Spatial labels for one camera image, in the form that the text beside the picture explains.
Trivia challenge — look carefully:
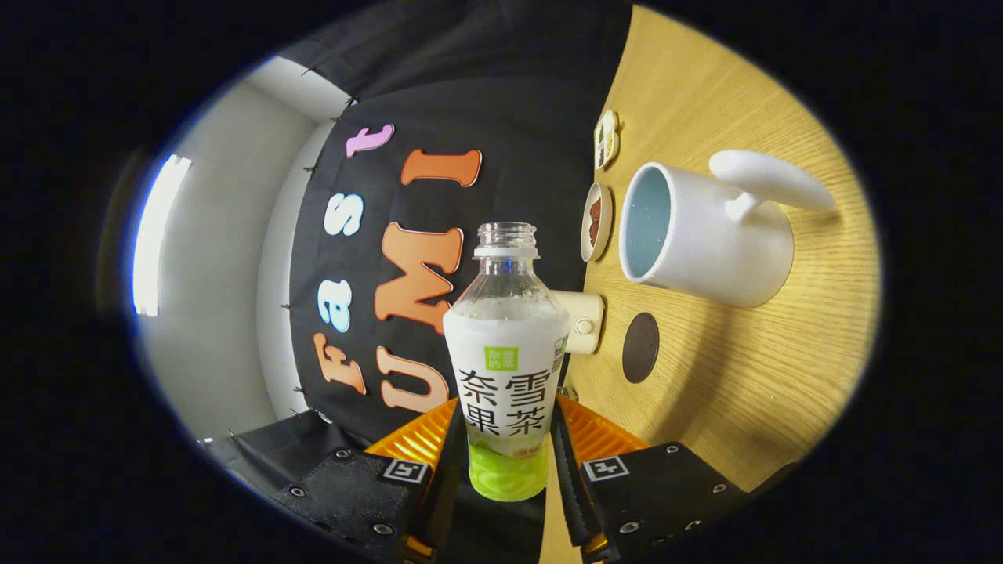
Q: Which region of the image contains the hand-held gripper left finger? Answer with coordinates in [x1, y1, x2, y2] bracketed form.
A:
[274, 396, 469, 564]

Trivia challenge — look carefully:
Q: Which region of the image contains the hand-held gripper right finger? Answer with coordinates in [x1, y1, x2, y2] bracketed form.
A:
[551, 394, 749, 564]

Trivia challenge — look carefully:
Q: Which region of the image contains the juice bottle white green label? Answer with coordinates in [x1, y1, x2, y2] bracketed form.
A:
[443, 222, 570, 503]

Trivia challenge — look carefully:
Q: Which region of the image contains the dark round coaster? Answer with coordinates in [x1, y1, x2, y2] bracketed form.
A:
[622, 312, 661, 385]

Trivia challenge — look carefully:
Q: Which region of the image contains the white cup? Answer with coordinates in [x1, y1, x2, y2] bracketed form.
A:
[619, 149, 838, 309]

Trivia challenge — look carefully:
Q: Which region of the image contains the white toaster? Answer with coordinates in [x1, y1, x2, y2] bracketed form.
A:
[549, 290, 605, 355]

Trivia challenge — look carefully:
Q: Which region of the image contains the wooden table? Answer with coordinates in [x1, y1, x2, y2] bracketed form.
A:
[541, 4, 882, 564]

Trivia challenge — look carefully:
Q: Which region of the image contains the round white plate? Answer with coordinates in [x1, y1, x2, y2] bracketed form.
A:
[581, 182, 614, 263]

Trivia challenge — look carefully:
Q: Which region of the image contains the white divided dish with beans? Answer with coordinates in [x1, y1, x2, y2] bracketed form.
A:
[593, 109, 621, 171]

